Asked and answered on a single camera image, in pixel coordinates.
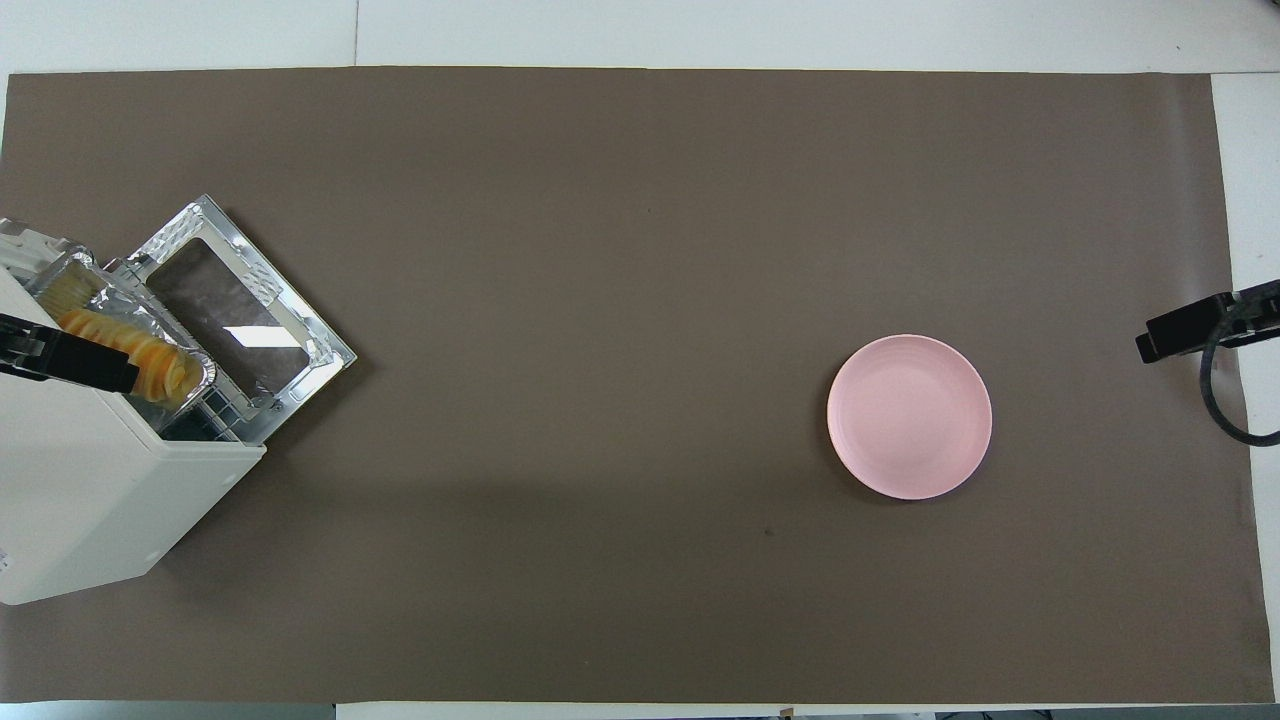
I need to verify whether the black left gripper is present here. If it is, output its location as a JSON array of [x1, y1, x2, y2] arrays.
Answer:
[[0, 313, 139, 394]]

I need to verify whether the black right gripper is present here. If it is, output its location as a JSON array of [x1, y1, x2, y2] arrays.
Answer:
[[1136, 280, 1280, 366]]

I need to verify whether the yellow sliced bread loaf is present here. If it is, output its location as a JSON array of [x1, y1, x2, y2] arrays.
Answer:
[[45, 275, 203, 406]]

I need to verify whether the aluminium foil tray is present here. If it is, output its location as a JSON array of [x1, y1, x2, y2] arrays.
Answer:
[[25, 250, 217, 412]]

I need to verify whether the cream toaster oven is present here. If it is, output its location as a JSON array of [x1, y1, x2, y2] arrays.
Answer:
[[0, 218, 268, 607]]

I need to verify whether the glass metal oven door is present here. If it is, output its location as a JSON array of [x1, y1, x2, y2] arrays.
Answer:
[[105, 194, 358, 446]]

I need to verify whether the pink round plate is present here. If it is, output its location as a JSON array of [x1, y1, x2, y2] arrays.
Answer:
[[827, 334, 994, 501]]

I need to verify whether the brown table mat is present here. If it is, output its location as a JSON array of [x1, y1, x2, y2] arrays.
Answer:
[[0, 67, 1277, 705]]

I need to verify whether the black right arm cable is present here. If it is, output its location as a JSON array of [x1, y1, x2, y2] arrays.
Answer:
[[1199, 298, 1280, 447]]

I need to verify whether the metal oven wire rack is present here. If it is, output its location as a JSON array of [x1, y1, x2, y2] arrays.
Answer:
[[158, 385, 253, 443]]

